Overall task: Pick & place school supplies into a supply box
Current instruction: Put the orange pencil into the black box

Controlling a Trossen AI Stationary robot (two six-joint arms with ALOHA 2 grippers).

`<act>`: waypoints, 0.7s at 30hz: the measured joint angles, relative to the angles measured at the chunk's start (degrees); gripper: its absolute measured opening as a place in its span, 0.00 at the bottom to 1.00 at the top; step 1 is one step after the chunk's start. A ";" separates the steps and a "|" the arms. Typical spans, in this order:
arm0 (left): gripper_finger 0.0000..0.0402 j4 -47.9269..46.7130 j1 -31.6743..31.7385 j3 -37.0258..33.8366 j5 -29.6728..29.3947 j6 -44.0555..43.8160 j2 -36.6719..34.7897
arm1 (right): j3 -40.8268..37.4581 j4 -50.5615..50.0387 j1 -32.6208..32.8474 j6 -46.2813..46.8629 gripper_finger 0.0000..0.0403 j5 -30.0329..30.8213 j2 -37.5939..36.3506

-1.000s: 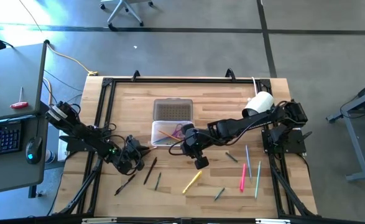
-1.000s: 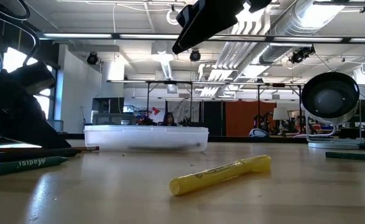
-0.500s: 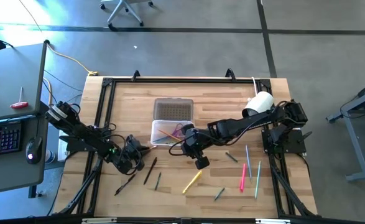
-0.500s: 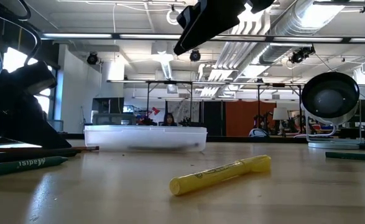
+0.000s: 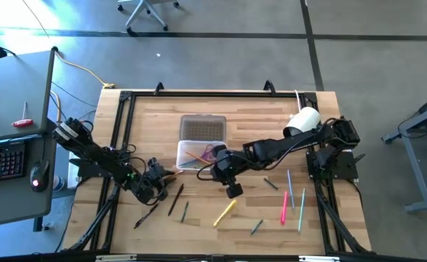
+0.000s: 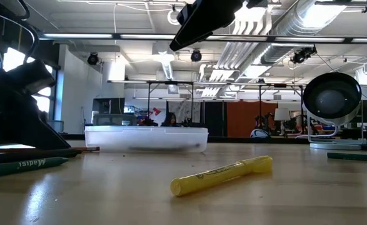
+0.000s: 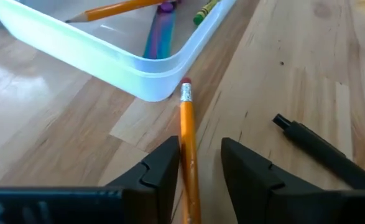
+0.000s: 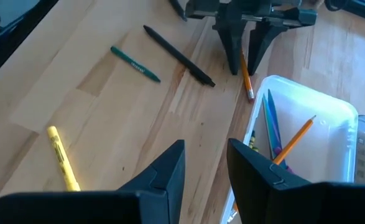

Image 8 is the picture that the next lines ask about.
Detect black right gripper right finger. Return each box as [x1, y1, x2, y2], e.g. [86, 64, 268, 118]
[226, 138, 311, 224]

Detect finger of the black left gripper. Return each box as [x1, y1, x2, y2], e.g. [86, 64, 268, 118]
[246, 21, 290, 77]
[212, 18, 249, 76]

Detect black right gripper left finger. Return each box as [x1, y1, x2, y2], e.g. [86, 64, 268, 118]
[116, 139, 187, 224]

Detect orange pencil with eraser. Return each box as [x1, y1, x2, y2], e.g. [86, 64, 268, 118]
[239, 48, 256, 101]
[272, 114, 317, 166]

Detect black pen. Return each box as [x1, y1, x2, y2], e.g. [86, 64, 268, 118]
[142, 24, 216, 88]

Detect purple-handled scissors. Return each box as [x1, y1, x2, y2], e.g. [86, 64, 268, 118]
[261, 88, 295, 175]

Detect clear plastic supply box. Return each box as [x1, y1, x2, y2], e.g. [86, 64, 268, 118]
[219, 74, 365, 224]

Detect green ballpoint pen with print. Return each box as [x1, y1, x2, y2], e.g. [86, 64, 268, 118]
[109, 45, 162, 84]

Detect yellow highlighter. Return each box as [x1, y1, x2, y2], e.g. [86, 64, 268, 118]
[46, 125, 81, 192]

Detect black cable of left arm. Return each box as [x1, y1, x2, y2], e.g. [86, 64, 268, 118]
[169, 0, 188, 22]

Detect black table edge rail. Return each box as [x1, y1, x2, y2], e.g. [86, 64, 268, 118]
[0, 0, 60, 86]

